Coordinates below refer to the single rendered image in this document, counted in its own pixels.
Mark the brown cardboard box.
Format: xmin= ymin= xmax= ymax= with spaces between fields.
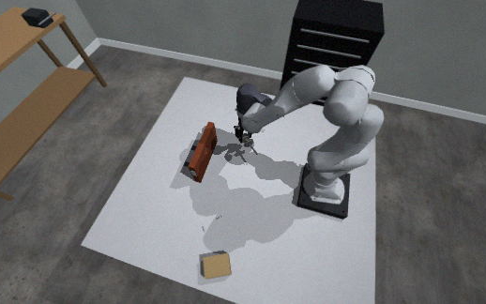
xmin=203 ymin=253 xmax=232 ymax=279

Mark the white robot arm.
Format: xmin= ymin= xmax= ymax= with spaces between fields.
xmin=235 ymin=65 xmax=385 ymax=205

